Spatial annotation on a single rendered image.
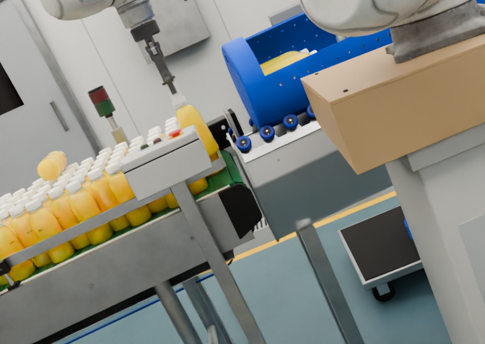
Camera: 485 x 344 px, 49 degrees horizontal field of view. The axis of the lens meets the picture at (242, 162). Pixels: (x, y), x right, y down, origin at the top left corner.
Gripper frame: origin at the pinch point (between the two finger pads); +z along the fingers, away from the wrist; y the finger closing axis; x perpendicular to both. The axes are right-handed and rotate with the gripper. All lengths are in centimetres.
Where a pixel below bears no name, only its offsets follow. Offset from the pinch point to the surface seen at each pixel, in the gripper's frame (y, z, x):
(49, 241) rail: -11, 21, 47
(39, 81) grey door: 356, -22, 117
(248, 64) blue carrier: -2.5, 1.0, -21.8
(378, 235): 63, 103, -53
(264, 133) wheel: -1.3, 21.1, -18.2
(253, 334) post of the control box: -21, 66, 8
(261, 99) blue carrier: -4.2, 11.2, -21.0
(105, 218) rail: -11.0, 21.3, 30.9
